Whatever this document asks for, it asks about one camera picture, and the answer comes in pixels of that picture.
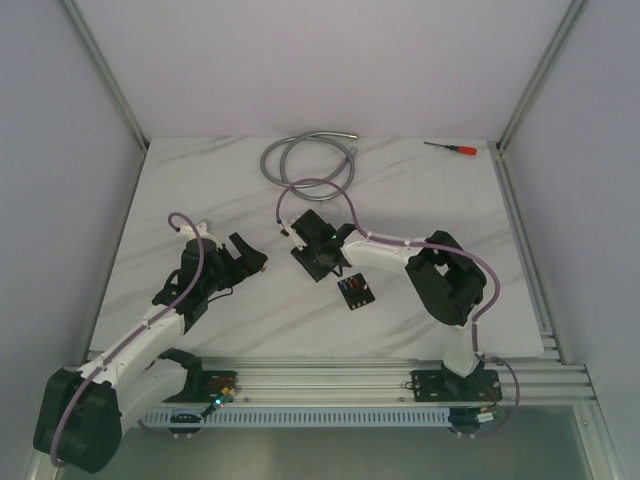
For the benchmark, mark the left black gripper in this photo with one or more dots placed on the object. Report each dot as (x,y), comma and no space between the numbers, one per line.
(233,261)

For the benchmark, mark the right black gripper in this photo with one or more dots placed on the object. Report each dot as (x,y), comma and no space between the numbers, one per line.
(316,273)

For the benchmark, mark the black fuse box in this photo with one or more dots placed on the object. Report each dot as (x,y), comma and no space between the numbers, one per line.
(357,297)

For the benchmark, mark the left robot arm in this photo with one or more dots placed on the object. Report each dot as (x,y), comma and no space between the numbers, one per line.
(86,412)

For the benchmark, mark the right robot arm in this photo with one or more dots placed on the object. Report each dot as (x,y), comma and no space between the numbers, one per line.
(449,283)

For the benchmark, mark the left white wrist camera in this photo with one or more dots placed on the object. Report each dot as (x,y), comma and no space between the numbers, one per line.
(204,229)

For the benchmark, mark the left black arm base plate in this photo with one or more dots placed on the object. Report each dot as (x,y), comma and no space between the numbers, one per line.
(215,385)

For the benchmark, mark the perforated cable duct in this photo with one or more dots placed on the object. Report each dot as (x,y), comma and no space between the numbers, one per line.
(298,417)

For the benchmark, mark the red handled screwdriver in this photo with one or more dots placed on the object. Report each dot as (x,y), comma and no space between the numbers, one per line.
(464,150)

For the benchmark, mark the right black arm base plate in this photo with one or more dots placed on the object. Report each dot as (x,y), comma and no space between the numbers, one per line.
(445,387)

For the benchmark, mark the aluminium rail frame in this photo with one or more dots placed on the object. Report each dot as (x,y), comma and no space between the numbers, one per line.
(368,382)

